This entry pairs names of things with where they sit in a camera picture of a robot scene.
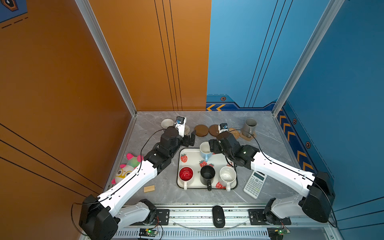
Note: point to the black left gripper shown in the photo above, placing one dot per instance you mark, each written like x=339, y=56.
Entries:
x=186, y=142

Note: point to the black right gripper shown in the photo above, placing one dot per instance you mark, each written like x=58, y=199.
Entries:
x=213, y=144

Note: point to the light blue mug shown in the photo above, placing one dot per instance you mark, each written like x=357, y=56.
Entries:
x=205, y=151

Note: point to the grey mug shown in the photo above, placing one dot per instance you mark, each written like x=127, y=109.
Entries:
x=248, y=128

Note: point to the cork paw print coaster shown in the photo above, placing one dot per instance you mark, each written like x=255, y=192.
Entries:
x=248, y=138

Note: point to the red inside white mug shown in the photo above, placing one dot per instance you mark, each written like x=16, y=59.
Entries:
x=186, y=174

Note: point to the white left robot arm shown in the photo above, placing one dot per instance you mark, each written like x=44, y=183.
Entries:
x=102, y=216

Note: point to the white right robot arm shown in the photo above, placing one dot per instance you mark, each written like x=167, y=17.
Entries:
x=314, y=192

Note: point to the woven rattan round coaster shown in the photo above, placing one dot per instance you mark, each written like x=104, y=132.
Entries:
x=234, y=132

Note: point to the scratched brown round coaster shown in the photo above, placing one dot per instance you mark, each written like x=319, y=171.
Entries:
x=214, y=130

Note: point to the plain brown round coaster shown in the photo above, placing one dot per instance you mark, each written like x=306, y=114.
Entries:
x=201, y=130

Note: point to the white strawberry serving tray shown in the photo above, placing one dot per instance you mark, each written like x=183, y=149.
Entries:
x=199, y=171

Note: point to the black mug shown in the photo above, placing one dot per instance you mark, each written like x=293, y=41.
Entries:
x=207, y=175

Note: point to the white scientific calculator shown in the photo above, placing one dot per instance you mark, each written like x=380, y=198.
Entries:
x=255, y=184

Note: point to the white pink plush toy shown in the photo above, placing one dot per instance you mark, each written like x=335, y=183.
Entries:
x=125, y=169

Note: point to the small wooden block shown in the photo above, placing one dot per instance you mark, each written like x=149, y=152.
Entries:
x=148, y=189

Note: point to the black computer mouse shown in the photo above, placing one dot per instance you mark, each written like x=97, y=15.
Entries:
x=218, y=217

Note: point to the green circuit board left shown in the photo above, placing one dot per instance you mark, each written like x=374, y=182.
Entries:
x=148, y=234

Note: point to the circuit board right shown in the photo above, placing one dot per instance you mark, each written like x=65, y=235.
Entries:
x=278, y=234

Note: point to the multicolour woven rope coaster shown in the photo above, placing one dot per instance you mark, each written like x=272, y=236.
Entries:
x=187, y=130

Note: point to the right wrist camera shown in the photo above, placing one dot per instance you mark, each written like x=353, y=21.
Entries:
x=223, y=127

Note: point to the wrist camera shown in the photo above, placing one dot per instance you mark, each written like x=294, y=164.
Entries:
x=223, y=127
x=180, y=125

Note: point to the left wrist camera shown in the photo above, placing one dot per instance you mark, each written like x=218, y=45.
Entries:
x=180, y=125

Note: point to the aluminium front rail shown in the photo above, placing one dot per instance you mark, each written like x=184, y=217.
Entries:
x=201, y=217

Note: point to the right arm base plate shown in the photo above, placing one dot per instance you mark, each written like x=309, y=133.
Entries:
x=258, y=217

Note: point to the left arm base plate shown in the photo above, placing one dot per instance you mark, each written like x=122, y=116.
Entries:
x=163, y=215

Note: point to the aluminium corner post left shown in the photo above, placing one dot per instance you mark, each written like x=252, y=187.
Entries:
x=101, y=42

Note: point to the aluminium corner post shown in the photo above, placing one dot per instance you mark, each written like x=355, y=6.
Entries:
x=318, y=34
x=101, y=42

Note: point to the aluminium corner post right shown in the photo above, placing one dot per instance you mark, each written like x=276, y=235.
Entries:
x=318, y=34

